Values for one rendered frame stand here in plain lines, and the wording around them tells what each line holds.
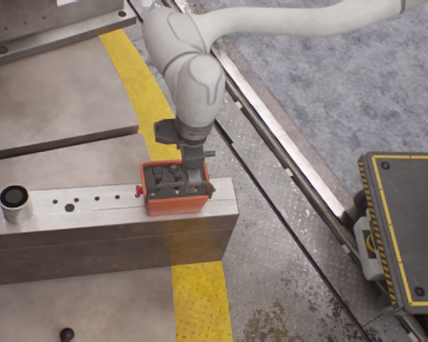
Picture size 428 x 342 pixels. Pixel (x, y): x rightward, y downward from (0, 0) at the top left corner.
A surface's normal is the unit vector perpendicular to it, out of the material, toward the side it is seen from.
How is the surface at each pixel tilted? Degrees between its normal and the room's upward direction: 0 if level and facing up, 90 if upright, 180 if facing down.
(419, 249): 0
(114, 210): 0
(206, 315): 0
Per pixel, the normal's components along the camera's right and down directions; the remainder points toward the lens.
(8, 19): 0.53, 0.77
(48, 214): 0.16, -0.51
